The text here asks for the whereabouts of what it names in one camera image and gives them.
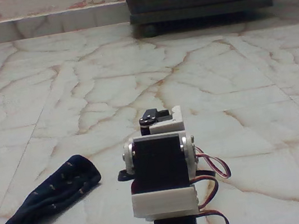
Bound navy patterned sock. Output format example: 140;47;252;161
0;151;110;224

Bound red white servo cable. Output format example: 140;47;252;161
194;141;233;185

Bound black red base cable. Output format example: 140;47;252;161
189;167;231;224

